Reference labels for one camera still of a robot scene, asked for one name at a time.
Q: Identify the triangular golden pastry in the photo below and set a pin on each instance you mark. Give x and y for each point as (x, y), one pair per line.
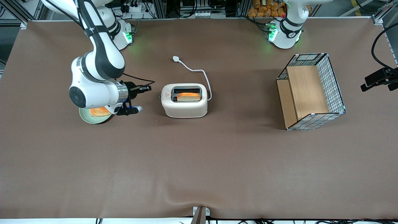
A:
(99, 112)

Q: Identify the bag of orange bread rolls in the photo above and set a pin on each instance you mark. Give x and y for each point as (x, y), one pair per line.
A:
(264, 9)

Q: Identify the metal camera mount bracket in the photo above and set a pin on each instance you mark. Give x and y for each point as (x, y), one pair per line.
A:
(207, 212)

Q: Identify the light wooden shelf box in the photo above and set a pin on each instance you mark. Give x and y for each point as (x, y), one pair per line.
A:
(307, 90)

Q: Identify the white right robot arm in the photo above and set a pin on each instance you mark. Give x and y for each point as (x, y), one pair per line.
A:
(99, 93)

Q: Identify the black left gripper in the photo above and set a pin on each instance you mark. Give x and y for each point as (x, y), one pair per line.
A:
(377, 76)

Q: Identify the aluminium frame post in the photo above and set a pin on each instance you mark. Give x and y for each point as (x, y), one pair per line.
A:
(159, 7)
(243, 7)

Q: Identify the toast slice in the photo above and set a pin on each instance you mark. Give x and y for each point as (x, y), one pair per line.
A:
(188, 97)

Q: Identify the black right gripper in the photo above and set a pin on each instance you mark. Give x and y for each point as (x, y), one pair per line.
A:
(132, 88)

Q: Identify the pale green round plate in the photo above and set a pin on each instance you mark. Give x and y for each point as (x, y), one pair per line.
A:
(93, 119)

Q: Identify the silver aluminium frame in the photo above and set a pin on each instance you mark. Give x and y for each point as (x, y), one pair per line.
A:
(382, 12)
(21, 14)

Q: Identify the white two-slot toaster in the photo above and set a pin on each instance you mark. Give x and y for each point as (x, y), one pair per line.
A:
(186, 110)

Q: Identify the white power strip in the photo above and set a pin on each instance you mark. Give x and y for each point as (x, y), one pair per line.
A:
(138, 8)

